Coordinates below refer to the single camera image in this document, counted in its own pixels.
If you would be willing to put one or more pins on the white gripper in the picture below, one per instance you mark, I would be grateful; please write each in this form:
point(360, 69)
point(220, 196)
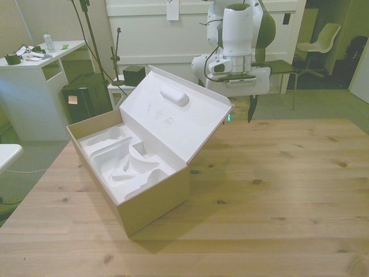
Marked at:
point(259, 83)

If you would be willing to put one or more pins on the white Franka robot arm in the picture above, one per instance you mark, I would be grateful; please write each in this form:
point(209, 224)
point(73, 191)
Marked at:
point(237, 31)

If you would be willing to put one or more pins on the brown cardboard box with lid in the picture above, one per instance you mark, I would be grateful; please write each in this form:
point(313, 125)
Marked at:
point(161, 196)

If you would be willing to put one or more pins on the white moulded box insert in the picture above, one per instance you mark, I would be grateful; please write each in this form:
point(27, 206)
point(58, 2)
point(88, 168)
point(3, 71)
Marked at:
point(115, 161)

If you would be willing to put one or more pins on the black chair with metal legs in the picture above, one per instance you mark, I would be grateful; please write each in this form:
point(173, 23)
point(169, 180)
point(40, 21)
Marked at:
point(281, 67)

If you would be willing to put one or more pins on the white swivel chair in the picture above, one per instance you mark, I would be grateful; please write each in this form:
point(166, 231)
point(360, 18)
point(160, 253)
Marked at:
point(323, 39)

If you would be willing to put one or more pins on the white cabinet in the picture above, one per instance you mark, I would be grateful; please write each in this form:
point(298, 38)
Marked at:
point(173, 40)

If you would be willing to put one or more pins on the black bag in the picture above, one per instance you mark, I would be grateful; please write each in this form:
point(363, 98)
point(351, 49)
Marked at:
point(356, 57)

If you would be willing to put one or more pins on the black cube speaker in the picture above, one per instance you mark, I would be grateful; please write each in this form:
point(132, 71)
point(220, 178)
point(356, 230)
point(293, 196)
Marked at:
point(133, 75)

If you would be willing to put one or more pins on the white paper sheet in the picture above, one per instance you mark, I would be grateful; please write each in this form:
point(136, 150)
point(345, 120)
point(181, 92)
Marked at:
point(172, 10)

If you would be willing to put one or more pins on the small white side table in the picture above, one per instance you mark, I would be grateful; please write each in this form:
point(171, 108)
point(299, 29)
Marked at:
point(115, 92)

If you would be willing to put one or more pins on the black microphone stand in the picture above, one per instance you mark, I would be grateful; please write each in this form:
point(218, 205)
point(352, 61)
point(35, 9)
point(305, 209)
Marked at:
point(116, 57)

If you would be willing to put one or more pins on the black suitcase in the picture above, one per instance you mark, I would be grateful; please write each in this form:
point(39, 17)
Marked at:
point(89, 98)

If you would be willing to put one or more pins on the black tripod stand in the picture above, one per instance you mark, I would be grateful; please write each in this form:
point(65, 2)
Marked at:
point(92, 37)

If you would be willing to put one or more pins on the yellow sticky note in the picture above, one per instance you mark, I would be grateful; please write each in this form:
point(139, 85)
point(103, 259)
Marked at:
point(72, 100)

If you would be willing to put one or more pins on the green sticky note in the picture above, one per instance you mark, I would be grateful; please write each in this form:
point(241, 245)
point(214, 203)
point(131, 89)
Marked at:
point(65, 46)

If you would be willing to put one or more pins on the clear plastic water bottle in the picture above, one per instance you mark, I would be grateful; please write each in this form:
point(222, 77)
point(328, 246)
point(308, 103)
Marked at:
point(49, 42)

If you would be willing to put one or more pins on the white desk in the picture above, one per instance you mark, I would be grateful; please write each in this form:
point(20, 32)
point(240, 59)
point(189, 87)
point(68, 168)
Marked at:
point(26, 95)

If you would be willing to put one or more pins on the white handheld device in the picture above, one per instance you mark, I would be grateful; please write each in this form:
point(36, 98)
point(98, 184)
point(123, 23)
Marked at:
point(30, 57)

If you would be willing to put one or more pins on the white rounded tabletop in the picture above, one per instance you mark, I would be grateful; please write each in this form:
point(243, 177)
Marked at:
point(8, 154)

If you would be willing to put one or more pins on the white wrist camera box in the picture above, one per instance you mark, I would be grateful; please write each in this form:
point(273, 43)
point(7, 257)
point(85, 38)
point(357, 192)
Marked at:
point(219, 67)

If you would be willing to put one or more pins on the black wall switch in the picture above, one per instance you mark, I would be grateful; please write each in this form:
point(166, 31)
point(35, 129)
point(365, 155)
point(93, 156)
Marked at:
point(286, 19)

